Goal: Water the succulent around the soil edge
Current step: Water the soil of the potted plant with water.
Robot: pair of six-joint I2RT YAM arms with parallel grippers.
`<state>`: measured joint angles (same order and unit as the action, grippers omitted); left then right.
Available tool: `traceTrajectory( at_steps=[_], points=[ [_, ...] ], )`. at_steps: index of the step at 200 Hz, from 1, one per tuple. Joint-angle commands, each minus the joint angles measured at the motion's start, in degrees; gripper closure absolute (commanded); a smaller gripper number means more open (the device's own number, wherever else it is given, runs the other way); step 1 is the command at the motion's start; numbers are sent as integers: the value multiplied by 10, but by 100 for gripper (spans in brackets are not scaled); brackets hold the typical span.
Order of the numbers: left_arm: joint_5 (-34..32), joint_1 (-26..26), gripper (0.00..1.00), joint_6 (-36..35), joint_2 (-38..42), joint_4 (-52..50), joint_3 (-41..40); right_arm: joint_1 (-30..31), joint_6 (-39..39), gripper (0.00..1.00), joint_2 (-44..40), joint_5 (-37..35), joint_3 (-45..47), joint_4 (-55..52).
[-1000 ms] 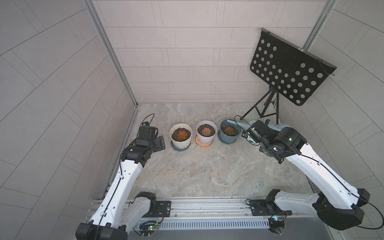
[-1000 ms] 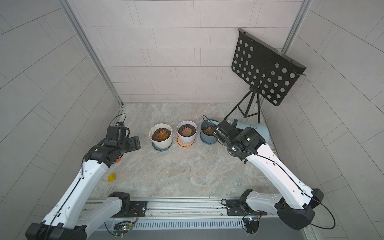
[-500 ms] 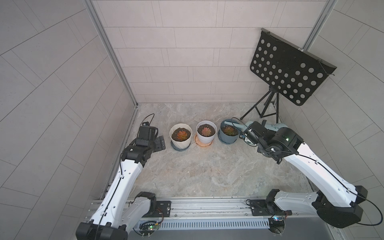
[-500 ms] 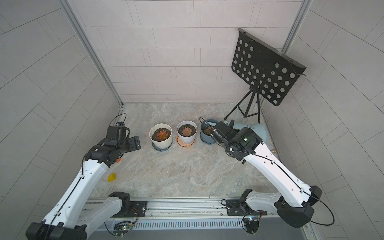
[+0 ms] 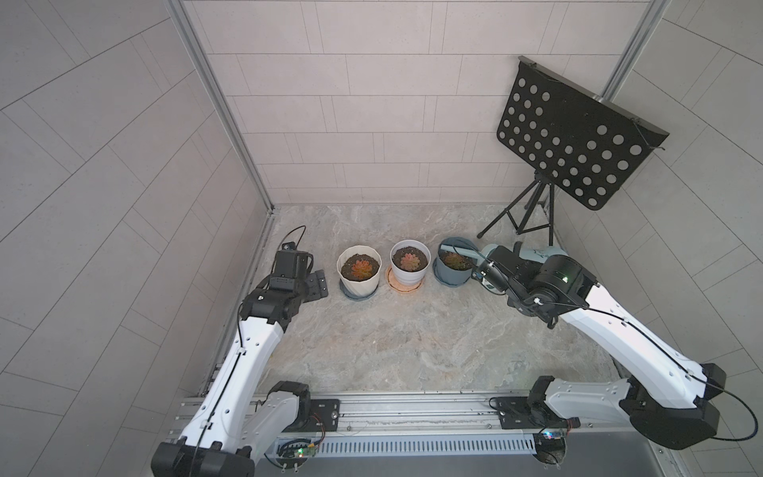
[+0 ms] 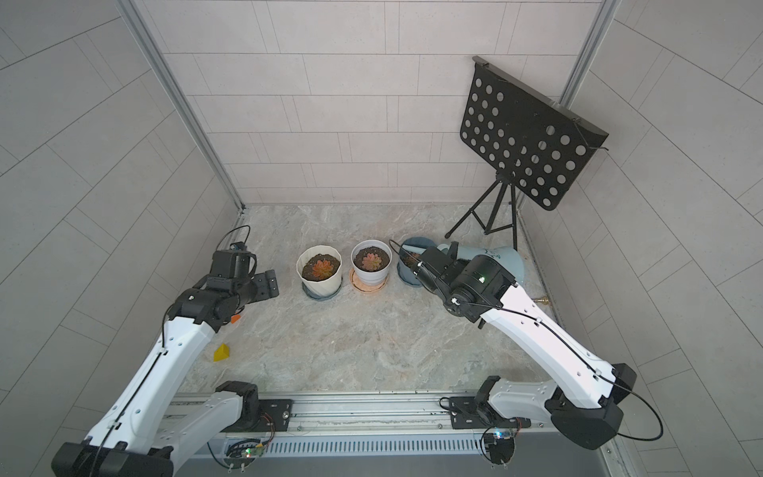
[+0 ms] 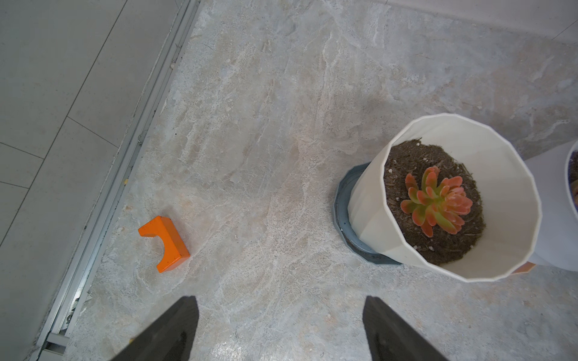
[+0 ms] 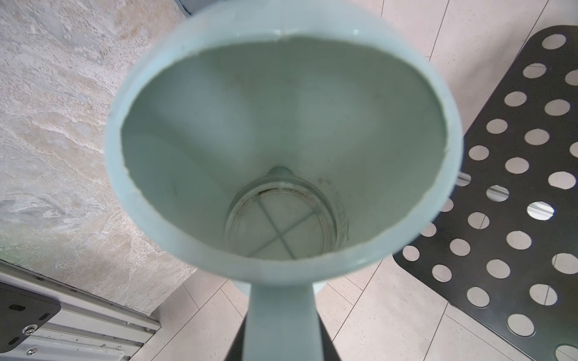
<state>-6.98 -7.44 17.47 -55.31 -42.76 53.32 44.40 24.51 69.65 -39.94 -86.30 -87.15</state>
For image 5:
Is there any light blue watering can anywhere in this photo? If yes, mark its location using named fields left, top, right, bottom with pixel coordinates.
left=439, top=240, right=568, bottom=268

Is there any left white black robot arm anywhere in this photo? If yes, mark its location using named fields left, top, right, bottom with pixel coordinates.
left=150, top=242, right=328, bottom=476

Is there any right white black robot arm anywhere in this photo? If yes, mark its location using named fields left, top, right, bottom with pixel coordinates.
left=473, top=246, right=726, bottom=450

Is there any orange red succulent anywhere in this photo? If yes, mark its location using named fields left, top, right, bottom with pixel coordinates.
left=342, top=254, right=379, bottom=282

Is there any green red succulent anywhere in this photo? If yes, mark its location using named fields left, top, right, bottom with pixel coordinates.
left=441, top=252, right=473, bottom=271

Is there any pink succulent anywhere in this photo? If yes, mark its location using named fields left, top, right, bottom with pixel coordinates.
left=399, top=252, right=425, bottom=272

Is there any grey blue pot saucer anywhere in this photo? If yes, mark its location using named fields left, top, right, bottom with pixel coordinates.
left=339, top=279, right=381, bottom=302

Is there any cream ribbed plant pot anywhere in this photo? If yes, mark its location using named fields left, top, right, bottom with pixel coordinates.
left=337, top=246, right=382, bottom=300

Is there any blue ribbed plant pot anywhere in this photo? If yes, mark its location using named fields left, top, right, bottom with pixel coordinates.
left=434, top=237, right=476, bottom=287

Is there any terracotta pot saucer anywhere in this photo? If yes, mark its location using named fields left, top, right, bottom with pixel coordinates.
left=385, top=266, right=424, bottom=294

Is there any white round plant pot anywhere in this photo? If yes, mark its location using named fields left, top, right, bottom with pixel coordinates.
left=391, top=240, right=431, bottom=287

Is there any black perforated music stand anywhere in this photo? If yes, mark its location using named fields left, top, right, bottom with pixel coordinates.
left=496, top=57, right=669, bottom=235

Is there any left green circuit board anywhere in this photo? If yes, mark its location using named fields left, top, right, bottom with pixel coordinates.
left=275, top=438, right=318, bottom=471

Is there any green circuit board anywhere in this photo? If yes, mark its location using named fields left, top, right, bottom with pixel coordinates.
left=275, top=438, right=318, bottom=471
left=533, top=429, right=567, bottom=466

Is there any white ventilation grille strip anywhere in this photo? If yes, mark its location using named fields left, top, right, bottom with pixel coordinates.
left=316, top=434, right=536, bottom=458

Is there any right green circuit board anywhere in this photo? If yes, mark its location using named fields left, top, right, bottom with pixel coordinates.
left=533, top=429, right=567, bottom=466

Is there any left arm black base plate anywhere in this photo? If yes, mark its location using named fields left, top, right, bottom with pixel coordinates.
left=284, top=399, right=341, bottom=433

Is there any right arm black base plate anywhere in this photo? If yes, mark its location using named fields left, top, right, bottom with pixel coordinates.
left=488, top=397, right=581, bottom=431

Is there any aluminium mounting rail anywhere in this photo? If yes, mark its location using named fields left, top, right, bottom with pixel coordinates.
left=169, top=390, right=666, bottom=439

